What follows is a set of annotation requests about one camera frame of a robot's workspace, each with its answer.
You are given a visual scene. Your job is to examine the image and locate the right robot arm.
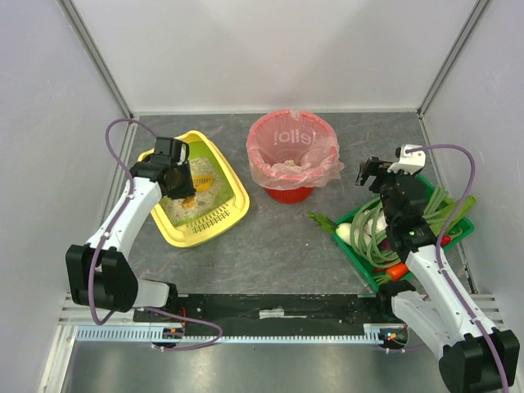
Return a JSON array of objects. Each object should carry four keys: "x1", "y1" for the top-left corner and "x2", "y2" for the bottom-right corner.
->
[{"x1": 356, "y1": 156, "x2": 520, "y2": 392}]

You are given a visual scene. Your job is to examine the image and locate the grey slotted cable duct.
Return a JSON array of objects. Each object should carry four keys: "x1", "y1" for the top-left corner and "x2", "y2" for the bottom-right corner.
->
[{"x1": 76, "y1": 324, "x2": 407, "y2": 347}]

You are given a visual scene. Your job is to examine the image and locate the pink plastic bin liner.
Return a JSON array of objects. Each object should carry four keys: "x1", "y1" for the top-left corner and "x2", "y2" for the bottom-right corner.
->
[{"x1": 246, "y1": 108, "x2": 346, "y2": 189}]

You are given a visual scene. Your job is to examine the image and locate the green vegetable tray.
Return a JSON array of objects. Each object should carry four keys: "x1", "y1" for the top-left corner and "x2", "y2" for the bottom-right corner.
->
[{"x1": 332, "y1": 176, "x2": 474, "y2": 291}]

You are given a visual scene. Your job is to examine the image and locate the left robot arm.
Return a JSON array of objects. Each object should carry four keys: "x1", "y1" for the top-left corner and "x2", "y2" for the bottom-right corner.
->
[{"x1": 65, "y1": 137, "x2": 196, "y2": 314}]

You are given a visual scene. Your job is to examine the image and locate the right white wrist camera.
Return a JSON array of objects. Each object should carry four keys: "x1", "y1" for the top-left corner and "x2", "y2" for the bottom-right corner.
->
[{"x1": 387, "y1": 144, "x2": 426, "y2": 175}]

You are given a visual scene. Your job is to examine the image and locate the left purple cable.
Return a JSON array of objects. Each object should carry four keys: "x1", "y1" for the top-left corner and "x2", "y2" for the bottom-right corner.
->
[{"x1": 88, "y1": 118, "x2": 224, "y2": 352}]

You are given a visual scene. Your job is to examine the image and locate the yellow litter box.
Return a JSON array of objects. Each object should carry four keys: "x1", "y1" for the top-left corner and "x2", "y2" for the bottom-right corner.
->
[{"x1": 151, "y1": 130, "x2": 250, "y2": 248}]

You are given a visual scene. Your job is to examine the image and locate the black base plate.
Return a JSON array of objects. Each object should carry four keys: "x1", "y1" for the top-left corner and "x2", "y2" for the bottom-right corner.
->
[{"x1": 133, "y1": 292, "x2": 427, "y2": 328}]

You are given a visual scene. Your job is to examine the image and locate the red chili pepper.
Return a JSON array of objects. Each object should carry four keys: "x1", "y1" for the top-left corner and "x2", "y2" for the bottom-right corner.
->
[{"x1": 440, "y1": 229, "x2": 463, "y2": 247}]

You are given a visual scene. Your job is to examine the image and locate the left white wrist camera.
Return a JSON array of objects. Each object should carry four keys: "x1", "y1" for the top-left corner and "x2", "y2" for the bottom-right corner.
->
[{"x1": 173, "y1": 139, "x2": 190, "y2": 166}]

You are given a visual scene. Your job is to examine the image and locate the green long beans bundle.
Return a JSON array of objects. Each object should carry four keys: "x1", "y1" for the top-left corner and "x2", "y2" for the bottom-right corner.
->
[{"x1": 351, "y1": 186, "x2": 452, "y2": 268}]

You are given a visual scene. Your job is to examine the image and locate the white radish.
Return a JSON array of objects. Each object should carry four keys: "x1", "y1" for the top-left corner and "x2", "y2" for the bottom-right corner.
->
[{"x1": 335, "y1": 223, "x2": 352, "y2": 246}]

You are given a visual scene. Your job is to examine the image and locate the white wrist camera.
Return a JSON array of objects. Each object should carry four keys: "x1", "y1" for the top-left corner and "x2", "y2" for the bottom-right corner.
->
[
  {"x1": 173, "y1": 139, "x2": 190, "y2": 166},
  {"x1": 387, "y1": 144, "x2": 426, "y2": 175}
]

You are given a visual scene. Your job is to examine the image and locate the orange litter scoop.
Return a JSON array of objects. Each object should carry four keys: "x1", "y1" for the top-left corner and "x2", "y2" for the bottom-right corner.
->
[{"x1": 182, "y1": 174, "x2": 214, "y2": 209}]

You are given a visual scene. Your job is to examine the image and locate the cat litter sand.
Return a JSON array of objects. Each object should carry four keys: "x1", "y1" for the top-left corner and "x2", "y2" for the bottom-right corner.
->
[{"x1": 160, "y1": 157, "x2": 224, "y2": 226}]

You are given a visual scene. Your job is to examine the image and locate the green leafy vegetable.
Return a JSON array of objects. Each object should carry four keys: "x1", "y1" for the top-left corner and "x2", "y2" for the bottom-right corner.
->
[{"x1": 424, "y1": 195, "x2": 477, "y2": 236}]

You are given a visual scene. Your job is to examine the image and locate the orange carrot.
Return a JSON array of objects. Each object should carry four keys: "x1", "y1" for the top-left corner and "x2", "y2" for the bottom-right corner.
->
[{"x1": 373, "y1": 263, "x2": 409, "y2": 285}]

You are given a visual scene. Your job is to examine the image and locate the red plastic waste basket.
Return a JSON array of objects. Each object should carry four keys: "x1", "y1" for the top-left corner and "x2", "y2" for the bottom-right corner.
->
[{"x1": 246, "y1": 109, "x2": 339, "y2": 205}]

